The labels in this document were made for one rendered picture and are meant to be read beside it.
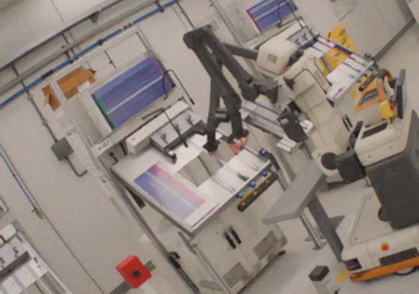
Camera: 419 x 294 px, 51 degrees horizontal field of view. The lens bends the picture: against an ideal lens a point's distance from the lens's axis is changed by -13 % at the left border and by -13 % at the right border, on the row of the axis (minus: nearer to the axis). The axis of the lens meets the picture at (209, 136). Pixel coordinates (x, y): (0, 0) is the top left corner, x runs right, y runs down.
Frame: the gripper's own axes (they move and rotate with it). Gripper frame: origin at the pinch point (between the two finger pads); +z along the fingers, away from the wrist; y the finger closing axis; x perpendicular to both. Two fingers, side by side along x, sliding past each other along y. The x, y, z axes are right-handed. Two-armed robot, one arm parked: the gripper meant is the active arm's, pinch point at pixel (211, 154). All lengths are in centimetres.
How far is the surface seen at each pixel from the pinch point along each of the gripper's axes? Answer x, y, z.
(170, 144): -22.8, 12.5, -3.3
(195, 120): -24.8, -12.4, -4.7
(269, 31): -48, -122, -13
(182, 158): -12.2, 13.1, 1.5
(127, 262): 17, 87, 6
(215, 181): 15.0, 13.4, 1.6
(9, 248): -32, 137, -6
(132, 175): -25, 43, 2
